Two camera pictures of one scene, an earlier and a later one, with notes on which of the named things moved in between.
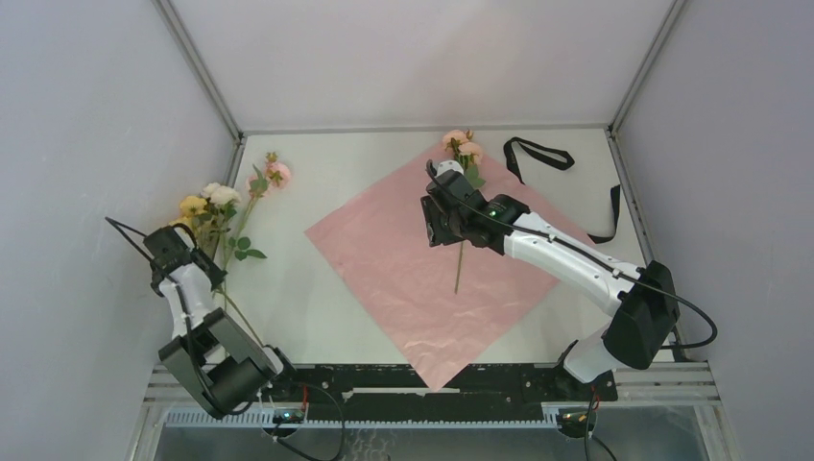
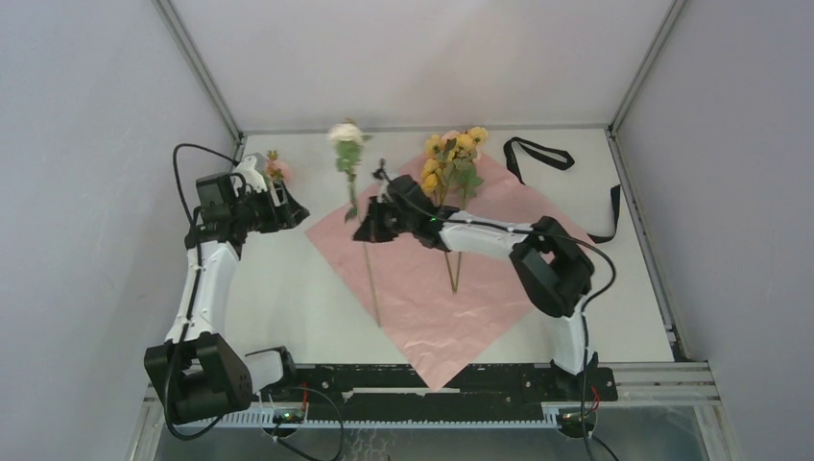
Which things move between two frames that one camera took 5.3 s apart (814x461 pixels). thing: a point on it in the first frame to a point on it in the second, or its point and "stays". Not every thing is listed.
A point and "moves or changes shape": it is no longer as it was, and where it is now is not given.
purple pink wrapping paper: (449, 305) stays
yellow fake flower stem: (190, 207) to (450, 172)
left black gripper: (215, 271) to (287, 215)
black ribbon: (514, 153) stays
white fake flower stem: (226, 199) moves or changes shape
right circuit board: (577, 418) stays
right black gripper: (436, 234) to (372, 228)
